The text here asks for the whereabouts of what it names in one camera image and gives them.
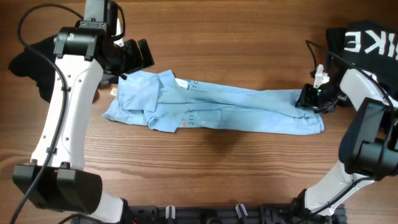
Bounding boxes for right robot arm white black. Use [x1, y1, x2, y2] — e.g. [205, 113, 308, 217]
[288, 68, 397, 223]

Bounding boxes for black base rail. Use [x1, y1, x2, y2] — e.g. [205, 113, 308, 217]
[120, 204, 348, 224]

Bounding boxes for folded black shirt white letters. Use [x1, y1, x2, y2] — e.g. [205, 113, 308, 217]
[326, 21, 397, 98]

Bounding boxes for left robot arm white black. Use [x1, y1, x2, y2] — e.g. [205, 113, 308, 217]
[12, 0, 154, 223]

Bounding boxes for crumpled black garment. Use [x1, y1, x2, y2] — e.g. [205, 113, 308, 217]
[9, 35, 56, 103]

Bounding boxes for light blue t-shirt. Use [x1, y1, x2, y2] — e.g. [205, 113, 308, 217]
[103, 70, 324, 135]

